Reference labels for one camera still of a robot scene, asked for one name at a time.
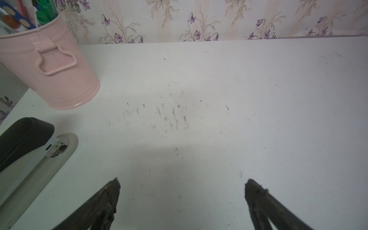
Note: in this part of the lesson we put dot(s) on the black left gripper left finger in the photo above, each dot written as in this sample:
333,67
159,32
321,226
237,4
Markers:
97,213

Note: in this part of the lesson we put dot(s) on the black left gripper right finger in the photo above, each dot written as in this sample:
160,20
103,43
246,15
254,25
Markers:
267,212

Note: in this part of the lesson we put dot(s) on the black and white stapler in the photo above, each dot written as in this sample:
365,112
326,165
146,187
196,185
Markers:
31,155

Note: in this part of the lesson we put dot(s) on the pink metal pen bucket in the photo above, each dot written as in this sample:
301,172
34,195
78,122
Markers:
49,61

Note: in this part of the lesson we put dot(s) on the green marker pens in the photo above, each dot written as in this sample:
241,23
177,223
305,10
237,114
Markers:
46,11

